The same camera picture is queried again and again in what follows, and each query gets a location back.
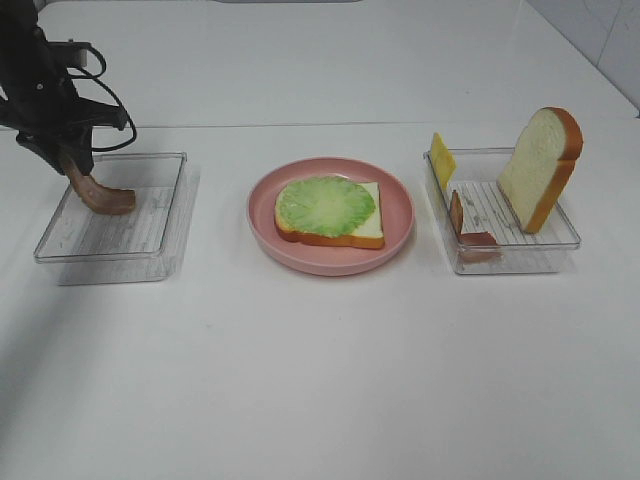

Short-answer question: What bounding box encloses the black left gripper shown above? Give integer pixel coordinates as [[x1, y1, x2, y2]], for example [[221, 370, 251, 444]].
[[1, 69, 128, 175]]

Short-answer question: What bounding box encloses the long bacon strip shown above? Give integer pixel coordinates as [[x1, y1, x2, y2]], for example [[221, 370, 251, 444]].
[[59, 155, 136, 215]]

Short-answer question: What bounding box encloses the green lettuce leaf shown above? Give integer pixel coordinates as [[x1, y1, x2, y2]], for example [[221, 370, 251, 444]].
[[275, 177, 377, 239]]

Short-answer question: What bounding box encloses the white bread slice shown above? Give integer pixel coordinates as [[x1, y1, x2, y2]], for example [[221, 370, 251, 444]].
[[497, 107, 583, 234], [273, 180, 387, 250]]

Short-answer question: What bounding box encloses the yellow cheese slice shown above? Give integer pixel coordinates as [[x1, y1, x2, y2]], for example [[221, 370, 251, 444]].
[[429, 132, 457, 191]]

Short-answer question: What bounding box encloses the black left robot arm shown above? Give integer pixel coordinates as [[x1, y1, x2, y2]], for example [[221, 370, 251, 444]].
[[1, 1, 130, 175]]

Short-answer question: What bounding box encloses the clear left plastic tray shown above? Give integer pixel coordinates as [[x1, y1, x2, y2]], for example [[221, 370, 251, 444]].
[[34, 152, 199, 285]]

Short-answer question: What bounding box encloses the clear plastic tray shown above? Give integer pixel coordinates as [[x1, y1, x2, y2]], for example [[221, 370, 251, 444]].
[[424, 147, 581, 275], [34, 152, 199, 285]]

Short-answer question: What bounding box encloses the pink round plate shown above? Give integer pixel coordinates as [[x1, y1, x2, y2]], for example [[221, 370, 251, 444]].
[[247, 157, 415, 276]]

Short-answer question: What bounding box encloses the clear right plastic tray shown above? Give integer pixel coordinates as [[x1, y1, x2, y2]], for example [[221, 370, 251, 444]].
[[424, 147, 581, 275]]

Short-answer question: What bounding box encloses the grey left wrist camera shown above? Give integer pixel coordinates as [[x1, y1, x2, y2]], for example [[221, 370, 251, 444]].
[[49, 41, 92, 68]]

